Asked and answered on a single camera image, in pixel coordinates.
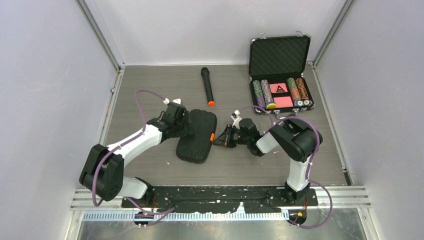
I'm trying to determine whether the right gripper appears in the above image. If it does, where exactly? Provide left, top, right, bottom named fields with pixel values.
left=212, top=124, right=250, bottom=148

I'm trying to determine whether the black tool kit case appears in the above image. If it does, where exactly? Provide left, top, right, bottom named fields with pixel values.
left=175, top=109, right=218, bottom=164

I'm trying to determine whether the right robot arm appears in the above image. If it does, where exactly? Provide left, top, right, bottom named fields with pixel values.
left=212, top=114, right=323, bottom=205

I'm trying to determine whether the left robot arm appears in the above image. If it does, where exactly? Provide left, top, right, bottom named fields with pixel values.
left=79, top=102, right=194, bottom=207

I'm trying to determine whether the black microphone orange end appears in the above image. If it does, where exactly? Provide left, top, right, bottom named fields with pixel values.
left=200, top=67, right=215, bottom=107

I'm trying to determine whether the open poker chip case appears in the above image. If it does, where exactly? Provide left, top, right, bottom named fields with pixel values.
left=248, top=34, right=315, bottom=115

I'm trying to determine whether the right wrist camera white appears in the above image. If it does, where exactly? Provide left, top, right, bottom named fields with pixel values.
left=230, top=110, right=242, bottom=129

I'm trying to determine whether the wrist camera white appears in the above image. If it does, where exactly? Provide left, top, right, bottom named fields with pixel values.
left=230, top=110, right=242, bottom=129
left=162, top=98, right=182, bottom=105

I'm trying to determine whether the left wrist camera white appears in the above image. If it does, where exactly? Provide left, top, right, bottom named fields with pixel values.
left=162, top=98, right=182, bottom=105

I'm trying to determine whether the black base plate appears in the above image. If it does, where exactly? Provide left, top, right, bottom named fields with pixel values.
left=134, top=186, right=318, bottom=214

